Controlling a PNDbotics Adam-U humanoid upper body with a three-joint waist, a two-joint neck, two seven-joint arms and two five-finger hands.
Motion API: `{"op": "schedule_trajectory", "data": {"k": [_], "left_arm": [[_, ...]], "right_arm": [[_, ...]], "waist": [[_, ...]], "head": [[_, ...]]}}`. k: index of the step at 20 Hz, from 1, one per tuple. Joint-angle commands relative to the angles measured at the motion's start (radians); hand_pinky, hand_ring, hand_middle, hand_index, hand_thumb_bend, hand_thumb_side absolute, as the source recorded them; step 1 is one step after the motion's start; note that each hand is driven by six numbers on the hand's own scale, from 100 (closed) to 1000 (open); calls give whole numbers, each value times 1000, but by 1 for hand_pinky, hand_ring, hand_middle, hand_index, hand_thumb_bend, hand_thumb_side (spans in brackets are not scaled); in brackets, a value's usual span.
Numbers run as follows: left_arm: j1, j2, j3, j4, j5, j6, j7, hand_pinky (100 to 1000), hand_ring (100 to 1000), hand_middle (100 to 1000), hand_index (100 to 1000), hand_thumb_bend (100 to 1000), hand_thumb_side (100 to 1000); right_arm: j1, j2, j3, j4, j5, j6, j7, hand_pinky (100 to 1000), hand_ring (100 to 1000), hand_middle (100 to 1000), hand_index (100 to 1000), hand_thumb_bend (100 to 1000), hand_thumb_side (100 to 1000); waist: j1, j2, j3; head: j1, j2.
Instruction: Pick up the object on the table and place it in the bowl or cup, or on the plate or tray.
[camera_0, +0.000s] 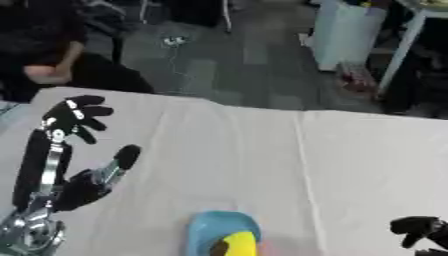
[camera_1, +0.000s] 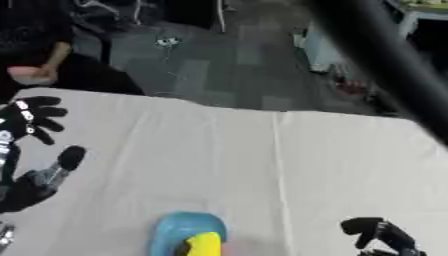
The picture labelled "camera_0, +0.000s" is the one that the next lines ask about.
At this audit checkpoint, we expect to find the person's hand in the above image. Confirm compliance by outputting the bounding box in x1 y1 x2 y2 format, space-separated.
22 64 76 85

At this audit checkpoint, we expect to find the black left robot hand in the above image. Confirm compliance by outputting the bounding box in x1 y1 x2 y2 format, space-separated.
10 94 144 214

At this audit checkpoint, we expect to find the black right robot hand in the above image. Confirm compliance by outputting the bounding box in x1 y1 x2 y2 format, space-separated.
388 215 448 256

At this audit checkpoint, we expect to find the person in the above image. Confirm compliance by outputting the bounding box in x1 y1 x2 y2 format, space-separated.
0 0 158 103

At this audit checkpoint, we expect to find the chair with white legs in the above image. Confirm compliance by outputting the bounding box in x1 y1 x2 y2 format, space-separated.
138 0 235 34

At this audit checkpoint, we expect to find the white table leg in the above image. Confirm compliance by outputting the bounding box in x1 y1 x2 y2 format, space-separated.
374 9 448 98

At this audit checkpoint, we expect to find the yellow toy banana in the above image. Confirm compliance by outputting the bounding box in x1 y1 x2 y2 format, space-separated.
208 230 259 256

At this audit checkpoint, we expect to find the blue plastic bowl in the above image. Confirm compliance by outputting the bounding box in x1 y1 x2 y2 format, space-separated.
185 210 263 256

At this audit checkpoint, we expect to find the white cabinet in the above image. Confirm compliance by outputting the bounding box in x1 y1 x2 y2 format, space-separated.
309 0 389 73

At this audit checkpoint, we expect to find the white floor cable with plug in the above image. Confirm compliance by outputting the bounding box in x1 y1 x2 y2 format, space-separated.
161 35 198 81

